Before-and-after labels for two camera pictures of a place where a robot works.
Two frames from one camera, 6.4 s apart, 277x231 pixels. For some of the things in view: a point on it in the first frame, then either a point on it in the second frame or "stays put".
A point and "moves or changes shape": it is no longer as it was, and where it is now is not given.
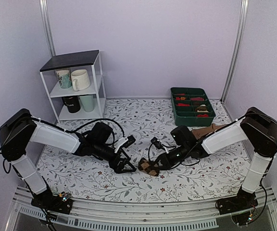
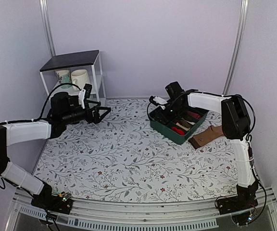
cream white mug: [80, 79] stays put
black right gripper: [165, 159] → [165, 117]
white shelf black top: [75, 83] stays put
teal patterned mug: [64, 77] stays put
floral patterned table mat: [217, 176] stays put
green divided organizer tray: [192, 107] moves or changes shape
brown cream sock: [202, 108] → [185, 124]
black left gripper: [117, 168] → [95, 118]
